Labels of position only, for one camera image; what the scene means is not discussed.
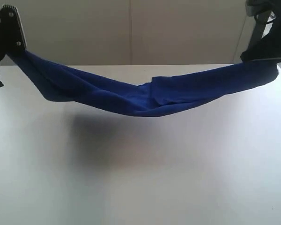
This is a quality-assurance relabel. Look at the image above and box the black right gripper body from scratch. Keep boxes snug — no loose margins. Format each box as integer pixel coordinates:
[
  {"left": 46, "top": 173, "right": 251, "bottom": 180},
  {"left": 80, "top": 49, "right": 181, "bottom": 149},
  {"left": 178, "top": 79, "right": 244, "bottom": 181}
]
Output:
[{"left": 240, "top": 0, "right": 281, "bottom": 62}]

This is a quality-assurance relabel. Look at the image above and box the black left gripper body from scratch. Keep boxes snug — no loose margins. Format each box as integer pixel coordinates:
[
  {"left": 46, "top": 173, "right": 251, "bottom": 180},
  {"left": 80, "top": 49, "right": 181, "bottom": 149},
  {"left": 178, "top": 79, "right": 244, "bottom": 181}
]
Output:
[{"left": 0, "top": 7, "right": 26, "bottom": 90}]

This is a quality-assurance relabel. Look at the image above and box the blue microfiber cloth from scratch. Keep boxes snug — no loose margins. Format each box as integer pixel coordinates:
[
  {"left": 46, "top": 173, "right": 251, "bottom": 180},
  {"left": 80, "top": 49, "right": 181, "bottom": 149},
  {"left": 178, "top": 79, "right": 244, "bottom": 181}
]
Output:
[{"left": 11, "top": 51, "right": 278, "bottom": 117}]

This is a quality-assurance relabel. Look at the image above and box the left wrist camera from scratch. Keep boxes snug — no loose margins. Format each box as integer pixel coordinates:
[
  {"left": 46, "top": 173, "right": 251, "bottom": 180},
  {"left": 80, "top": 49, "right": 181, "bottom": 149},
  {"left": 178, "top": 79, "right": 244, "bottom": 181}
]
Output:
[{"left": 0, "top": 4, "right": 27, "bottom": 52}]

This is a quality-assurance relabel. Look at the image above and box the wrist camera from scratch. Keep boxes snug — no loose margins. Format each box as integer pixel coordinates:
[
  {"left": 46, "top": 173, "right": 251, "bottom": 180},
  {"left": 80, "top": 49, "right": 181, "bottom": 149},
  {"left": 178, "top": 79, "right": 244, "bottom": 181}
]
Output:
[
  {"left": 0, "top": 4, "right": 27, "bottom": 52},
  {"left": 245, "top": 0, "right": 275, "bottom": 17}
]

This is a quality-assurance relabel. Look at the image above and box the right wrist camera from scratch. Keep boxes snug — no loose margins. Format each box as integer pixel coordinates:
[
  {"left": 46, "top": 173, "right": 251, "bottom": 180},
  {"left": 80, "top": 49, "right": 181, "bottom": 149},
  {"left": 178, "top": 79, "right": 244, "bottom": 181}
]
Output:
[{"left": 245, "top": 0, "right": 275, "bottom": 17}]

